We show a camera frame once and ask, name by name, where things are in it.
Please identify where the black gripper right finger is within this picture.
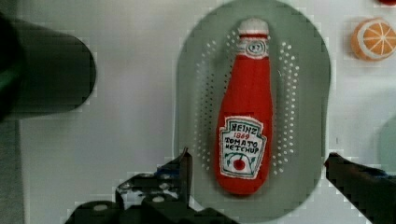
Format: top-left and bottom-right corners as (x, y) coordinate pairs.
(324, 152), (396, 224)

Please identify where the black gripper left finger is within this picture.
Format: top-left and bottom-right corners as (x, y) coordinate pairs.
(64, 149), (237, 224)

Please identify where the plush ketchup bottle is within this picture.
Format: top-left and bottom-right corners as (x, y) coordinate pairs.
(214, 18), (273, 195)

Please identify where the grey-green oval strainer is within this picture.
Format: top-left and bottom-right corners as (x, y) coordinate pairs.
(175, 0), (331, 224)

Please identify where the orange slice toy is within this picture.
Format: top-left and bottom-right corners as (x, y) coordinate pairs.
(350, 18), (396, 62)

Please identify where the black cylinder cup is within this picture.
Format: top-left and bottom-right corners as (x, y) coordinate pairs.
(1, 15), (96, 120)

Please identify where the red toy strawberry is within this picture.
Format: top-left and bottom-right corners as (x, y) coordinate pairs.
(377, 0), (396, 6)

